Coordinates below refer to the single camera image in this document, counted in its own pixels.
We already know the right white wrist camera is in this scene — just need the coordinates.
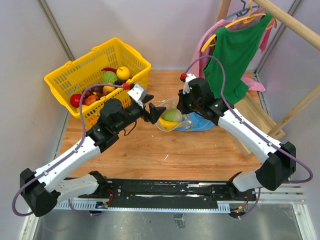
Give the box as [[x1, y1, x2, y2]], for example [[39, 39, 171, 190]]
[[182, 73, 197, 95]]

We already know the wooden clothes rack frame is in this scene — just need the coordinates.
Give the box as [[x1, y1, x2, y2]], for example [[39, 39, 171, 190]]
[[214, 0, 320, 158]]

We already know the green toy cabbage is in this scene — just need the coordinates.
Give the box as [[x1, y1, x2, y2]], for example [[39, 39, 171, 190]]
[[102, 71, 118, 84], [162, 108, 183, 123]]

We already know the yellow toy bell pepper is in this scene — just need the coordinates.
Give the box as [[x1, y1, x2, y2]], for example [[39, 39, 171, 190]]
[[77, 105, 89, 113]]

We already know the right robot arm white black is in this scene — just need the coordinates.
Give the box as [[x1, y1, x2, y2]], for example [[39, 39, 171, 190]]
[[177, 73, 296, 200]]

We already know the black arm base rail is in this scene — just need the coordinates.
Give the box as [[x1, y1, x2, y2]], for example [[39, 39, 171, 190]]
[[79, 178, 256, 210]]

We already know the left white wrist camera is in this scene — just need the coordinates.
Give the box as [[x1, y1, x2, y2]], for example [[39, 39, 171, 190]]
[[127, 84, 148, 109]]

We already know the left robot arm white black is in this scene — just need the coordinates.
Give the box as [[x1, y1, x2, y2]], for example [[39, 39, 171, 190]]
[[18, 94, 166, 217]]

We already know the dark purple toy fruit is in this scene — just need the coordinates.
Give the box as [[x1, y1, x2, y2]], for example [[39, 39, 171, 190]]
[[85, 85, 104, 97]]

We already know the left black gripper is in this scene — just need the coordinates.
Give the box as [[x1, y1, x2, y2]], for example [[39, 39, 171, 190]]
[[114, 95, 167, 133]]

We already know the dark toy grapes bunch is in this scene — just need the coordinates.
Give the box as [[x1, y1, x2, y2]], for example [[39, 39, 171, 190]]
[[114, 79, 126, 86]]

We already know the yellow toy apple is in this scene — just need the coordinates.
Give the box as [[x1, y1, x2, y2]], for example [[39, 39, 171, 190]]
[[116, 66, 131, 81]]

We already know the yellow toy banana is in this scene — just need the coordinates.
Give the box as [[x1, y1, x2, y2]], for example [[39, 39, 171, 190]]
[[158, 117, 180, 129]]

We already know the yellow clothes hanger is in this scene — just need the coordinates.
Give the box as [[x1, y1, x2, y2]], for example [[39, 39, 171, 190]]
[[200, 0, 267, 53]]

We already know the yellow plastic shopping basket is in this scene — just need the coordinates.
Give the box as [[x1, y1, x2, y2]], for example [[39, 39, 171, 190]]
[[44, 37, 152, 129]]

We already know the red toy apple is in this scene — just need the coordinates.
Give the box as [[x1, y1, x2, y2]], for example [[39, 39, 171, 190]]
[[69, 93, 85, 108]]

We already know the orange toy fruit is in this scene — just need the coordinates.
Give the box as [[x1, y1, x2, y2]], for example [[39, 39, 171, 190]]
[[102, 86, 116, 95]]

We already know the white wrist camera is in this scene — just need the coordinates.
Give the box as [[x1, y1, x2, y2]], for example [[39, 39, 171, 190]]
[[182, 73, 197, 95], [127, 84, 148, 109]]

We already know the grey clothes hanger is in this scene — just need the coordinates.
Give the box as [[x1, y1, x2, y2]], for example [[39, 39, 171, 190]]
[[224, 0, 260, 20]]

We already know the red toy chili pepper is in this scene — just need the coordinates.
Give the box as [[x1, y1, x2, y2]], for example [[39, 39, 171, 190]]
[[101, 67, 117, 73]]

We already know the green shirt on hanger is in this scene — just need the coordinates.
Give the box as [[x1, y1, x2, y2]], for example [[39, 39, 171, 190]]
[[202, 13, 273, 105]]

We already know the blue cartoon print cloth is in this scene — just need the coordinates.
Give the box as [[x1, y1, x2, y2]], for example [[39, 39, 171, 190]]
[[175, 112, 215, 132]]

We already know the pink shirt on hanger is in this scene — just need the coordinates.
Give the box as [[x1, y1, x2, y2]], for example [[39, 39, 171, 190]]
[[187, 8, 277, 92]]

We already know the clear dotted zip top bag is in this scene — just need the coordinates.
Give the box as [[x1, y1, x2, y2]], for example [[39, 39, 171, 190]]
[[155, 97, 193, 132]]

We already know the yellow orange toy mango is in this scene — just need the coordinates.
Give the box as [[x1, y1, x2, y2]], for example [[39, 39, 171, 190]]
[[85, 94, 100, 106]]

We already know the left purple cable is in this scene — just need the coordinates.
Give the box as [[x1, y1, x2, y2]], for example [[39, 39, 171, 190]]
[[12, 83, 127, 217]]

